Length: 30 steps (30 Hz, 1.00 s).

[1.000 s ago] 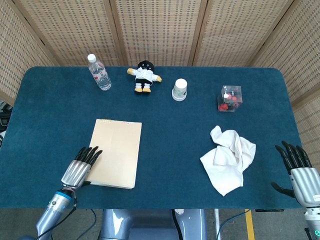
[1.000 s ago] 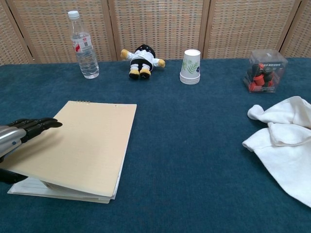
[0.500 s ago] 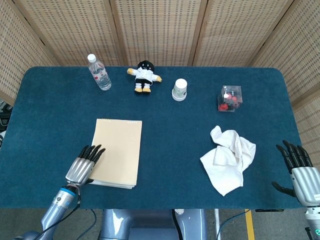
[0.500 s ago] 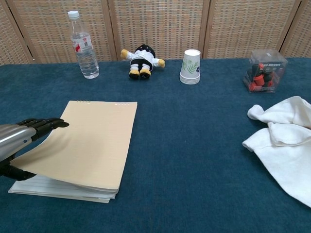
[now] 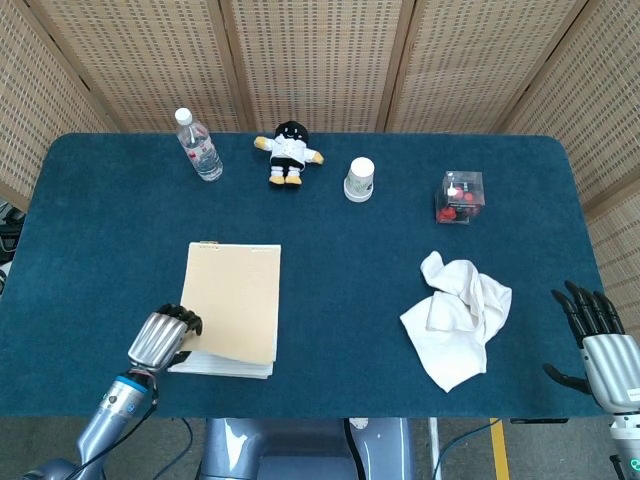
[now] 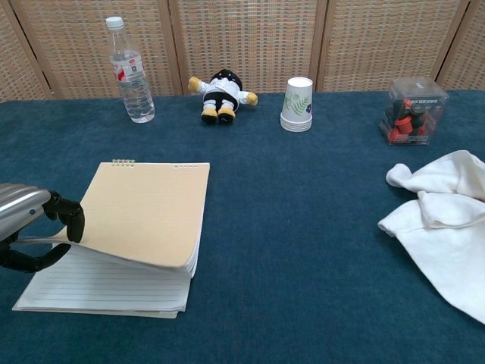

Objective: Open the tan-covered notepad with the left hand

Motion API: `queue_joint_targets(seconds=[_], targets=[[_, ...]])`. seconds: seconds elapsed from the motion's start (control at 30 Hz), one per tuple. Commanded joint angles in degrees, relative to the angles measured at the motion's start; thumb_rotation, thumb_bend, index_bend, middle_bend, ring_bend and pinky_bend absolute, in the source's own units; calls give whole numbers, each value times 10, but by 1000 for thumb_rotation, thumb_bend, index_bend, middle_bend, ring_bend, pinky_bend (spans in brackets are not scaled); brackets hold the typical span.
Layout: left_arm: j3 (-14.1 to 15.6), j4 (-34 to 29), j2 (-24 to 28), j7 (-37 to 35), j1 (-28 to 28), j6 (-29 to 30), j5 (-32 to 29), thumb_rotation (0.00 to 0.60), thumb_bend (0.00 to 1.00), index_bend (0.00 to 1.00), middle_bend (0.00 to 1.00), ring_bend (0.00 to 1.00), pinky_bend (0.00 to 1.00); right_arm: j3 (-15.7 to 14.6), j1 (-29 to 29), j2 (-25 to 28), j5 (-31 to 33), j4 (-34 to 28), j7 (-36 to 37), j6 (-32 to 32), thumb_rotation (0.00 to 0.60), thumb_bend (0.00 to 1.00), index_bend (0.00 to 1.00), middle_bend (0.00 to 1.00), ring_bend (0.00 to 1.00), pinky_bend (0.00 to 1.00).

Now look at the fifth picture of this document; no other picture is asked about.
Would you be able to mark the clear box of red-black parts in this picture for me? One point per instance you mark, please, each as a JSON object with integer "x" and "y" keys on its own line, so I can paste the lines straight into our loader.
{"x": 460, "y": 197}

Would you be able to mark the black and white plush doll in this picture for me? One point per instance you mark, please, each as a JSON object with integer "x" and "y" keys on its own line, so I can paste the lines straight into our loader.
{"x": 289, "y": 152}

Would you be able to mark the beige-covered notepad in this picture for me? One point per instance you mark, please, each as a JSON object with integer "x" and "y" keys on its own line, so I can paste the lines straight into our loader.
{"x": 232, "y": 305}

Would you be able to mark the right silver-black robot hand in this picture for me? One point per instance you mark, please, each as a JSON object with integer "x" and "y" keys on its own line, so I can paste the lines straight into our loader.
{"x": 602, "y": 345}

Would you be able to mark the stack of paper cups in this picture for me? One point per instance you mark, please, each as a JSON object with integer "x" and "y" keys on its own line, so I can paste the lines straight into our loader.
{"x": 359, "y": 181}

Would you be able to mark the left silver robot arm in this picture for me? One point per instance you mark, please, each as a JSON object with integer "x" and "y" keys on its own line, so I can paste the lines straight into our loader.
{"x": 107, "y": 415}

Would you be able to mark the white cloth towel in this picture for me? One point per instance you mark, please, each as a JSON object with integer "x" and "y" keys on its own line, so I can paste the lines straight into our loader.
{"x": 457, "y": 320}

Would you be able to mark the blue-green table cover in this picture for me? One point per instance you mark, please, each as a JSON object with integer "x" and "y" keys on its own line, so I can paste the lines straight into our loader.
{"x": 325, "y": 280}

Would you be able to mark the silver-blue robot torso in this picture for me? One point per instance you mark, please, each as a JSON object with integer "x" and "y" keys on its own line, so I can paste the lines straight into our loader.
{"x": 305, "y": 450}

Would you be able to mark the clear plastic water bottle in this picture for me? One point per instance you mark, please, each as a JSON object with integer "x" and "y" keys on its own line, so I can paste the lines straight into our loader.
{"x": 200, "y": 150}

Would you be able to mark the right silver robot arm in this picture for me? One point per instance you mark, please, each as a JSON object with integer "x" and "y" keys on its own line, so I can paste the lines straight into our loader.
{"x": 625, "y": 445}

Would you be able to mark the woven rattan folding screen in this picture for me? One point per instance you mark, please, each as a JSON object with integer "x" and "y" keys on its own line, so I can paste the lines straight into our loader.
{"x": 320, "y": 65}

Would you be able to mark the left silver-black robot hand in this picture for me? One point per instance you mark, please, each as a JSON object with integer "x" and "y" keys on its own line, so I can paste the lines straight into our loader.
{"x": 160, "y": 337}

